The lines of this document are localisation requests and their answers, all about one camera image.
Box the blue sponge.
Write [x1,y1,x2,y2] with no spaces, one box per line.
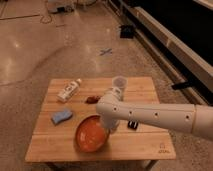
[51,110,73,125]

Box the black box on floor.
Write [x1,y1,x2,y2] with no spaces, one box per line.
[120,25,134,39]

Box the wooden folding table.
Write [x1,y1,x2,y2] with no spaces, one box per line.
[25,78,176,165]

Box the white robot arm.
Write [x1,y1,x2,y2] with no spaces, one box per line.
[96,87,213,141]

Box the small brown food item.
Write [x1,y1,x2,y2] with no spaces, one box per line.
[86,96,101,104]

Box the orange ceramic bowl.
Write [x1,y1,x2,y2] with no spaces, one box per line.
[75,115,109,153]

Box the small black clip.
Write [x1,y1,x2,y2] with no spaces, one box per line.
[127,121,139,130]

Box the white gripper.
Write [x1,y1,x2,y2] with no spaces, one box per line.
[100,117,120,133]

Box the white plastic bottle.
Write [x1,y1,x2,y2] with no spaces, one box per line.
[57,79,82,102]

